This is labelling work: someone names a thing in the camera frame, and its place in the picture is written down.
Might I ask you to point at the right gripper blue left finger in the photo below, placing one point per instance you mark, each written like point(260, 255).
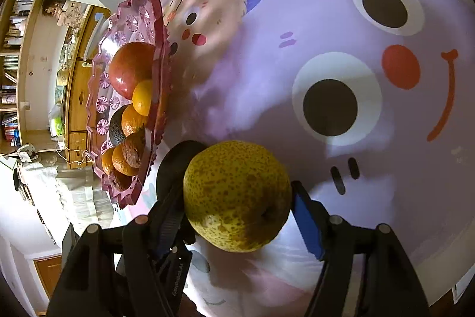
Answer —
point(169, 226)

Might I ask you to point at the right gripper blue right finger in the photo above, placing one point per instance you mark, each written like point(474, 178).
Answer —
point(311, 218)

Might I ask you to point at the dried red fruit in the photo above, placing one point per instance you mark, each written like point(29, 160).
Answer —
point(119, 181)
point(133, 148)

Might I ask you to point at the dark green avocado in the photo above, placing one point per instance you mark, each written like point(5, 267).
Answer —
point(116, 133)

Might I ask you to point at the yellow speckled pear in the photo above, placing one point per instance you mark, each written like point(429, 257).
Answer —
point(237, 196)

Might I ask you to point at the small mandarin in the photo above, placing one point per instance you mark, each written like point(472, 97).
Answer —
point(142, 97)

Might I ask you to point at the red yellow apple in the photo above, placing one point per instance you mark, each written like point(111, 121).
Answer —
point(130, 65)

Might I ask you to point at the dark overripe banana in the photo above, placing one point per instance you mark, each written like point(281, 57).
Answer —
point(173, 166)

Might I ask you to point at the wooden desk with drawers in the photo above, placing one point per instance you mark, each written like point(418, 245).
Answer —
point(80, 70)

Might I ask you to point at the cartoon printed tablecloth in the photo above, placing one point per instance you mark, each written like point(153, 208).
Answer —
point(368, 103)

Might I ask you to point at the pink plastic fruit bowl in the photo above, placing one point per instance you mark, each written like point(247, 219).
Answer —
point(133, 21)

